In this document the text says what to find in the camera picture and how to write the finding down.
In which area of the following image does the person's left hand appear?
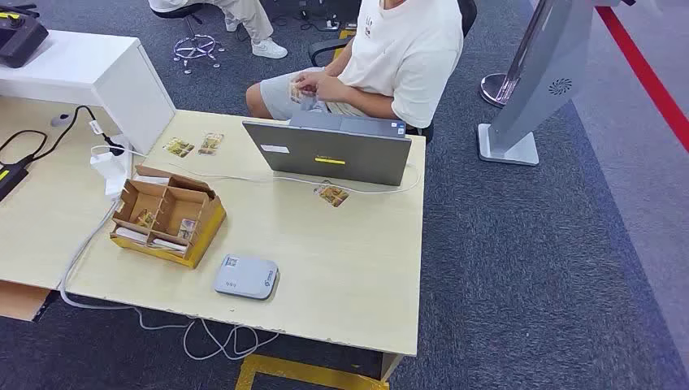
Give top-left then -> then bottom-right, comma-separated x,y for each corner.
314,76 -> 351,104

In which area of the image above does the person's right hand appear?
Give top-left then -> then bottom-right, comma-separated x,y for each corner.
292,71 -> 326,98

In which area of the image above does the background person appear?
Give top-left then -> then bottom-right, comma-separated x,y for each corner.
148,0 -> 289,60

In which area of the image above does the grey card reader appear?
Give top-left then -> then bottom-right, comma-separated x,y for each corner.
213,253 -> 280,301

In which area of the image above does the grey laptop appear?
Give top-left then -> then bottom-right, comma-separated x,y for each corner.
241,110 -> 414,188

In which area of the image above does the black stool chrome base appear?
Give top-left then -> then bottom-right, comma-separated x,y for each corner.
150,2 -> 228,76

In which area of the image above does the cardboard organizer box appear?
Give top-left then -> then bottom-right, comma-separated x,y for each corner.
110,164 -> 228,271

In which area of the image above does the white paper slip stack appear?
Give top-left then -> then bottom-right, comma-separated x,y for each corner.
134,173 -> 171,188
115,226 -> 150,245
150,238 -> 189,254

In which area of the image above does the grey kiosk stand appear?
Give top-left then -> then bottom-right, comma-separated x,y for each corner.
477,0 -> 636,167

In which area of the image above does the white power adapter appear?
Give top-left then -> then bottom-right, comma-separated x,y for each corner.
89,134 -> 133,197

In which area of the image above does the white cabinet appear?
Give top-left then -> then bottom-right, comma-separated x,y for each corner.
0,29 -> 178,156

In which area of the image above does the black remote controller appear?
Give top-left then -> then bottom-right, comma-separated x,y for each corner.
0,2 -> 50,69

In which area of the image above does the black power brick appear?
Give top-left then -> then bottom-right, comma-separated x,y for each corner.
0,161 -> 31,203

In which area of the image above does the chrome stanchion post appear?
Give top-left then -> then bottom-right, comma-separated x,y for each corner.
479,0 -> 556,109

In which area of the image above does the black cable with plug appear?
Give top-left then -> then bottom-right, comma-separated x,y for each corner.
21,105 -> 126,165

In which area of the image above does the yellow metal frame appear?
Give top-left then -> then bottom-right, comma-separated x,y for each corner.
235,353 -> 390,390

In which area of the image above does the looped black cable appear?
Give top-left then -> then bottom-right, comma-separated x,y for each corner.
0,129 -> 50,163

